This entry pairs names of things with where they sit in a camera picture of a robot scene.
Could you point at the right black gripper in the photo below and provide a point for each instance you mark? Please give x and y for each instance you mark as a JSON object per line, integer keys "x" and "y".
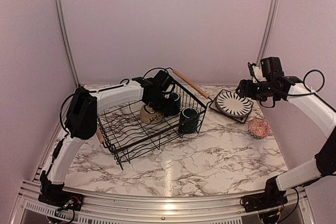
{"x": 245, "y": 91}

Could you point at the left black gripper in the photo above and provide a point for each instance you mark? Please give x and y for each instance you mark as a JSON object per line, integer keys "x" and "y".
{"x": 160, "y": 110}

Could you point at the white striped round plate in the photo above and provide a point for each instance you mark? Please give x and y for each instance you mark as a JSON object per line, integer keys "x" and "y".
{"x": 233, "y": 105}

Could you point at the beige ceramic bowl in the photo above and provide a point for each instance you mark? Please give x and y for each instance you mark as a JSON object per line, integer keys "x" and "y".
{"x": 149, "y": 115}

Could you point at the navy blue mug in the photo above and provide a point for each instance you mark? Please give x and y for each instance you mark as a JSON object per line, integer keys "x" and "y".
{"x": 173, "y": 105}

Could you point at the square floral black-backed plate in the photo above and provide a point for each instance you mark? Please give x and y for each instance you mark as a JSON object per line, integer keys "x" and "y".
{"x": 239, "y": 120}

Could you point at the blue white patterned bowl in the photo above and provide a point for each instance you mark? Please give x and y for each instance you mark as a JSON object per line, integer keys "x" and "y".
{"x": 258, "y": 128}

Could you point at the dark green mug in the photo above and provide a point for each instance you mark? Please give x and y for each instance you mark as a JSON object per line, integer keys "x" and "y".
{"x": 188, "y": 121}

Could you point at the black wire dish rack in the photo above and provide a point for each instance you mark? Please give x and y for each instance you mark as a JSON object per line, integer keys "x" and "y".
{"x": 127, "y": 137}

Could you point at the grey reindeer round plate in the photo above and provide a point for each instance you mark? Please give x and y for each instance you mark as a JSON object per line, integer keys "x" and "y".
{"x": 214, "y": 105}

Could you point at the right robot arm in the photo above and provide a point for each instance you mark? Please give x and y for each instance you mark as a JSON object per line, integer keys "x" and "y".
{"x": 269, "y": 81}

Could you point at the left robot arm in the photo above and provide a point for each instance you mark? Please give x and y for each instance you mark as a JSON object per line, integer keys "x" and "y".
{"x": 81, "y": 119}

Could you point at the right wooden rack handle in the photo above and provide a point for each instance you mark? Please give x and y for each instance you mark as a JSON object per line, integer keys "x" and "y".
{"x": 190, "y": 83}

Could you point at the wooden rack handle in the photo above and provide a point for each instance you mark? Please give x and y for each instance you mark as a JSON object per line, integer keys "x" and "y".
{"x": 190, "y": 83}
{"x": 99, "y": 136}

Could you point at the left wooden rack handle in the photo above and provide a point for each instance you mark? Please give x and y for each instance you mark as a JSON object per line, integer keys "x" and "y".
{"x": 99, "y": 136}

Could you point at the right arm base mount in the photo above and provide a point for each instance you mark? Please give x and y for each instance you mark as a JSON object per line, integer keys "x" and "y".
{"x": 272, "y": 196}

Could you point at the right aluminium corner post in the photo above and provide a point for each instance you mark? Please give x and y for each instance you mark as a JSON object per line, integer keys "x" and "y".
{"x": 270, "y": 20}

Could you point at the aluminium corner post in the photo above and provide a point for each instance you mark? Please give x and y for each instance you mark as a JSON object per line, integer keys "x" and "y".
{"x": 270, "y": 20}
{"x": 65, "y": 41}

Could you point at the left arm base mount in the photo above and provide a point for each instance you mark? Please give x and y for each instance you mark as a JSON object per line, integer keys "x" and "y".
{"x": 55, "y": 195}

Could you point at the left aluminium corner post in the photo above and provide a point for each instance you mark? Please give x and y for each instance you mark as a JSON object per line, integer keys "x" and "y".
{"x": 65, "y": 41}

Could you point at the aluminium front frame rail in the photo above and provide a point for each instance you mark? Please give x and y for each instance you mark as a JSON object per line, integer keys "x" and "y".
{"x": 114, "y": 208}

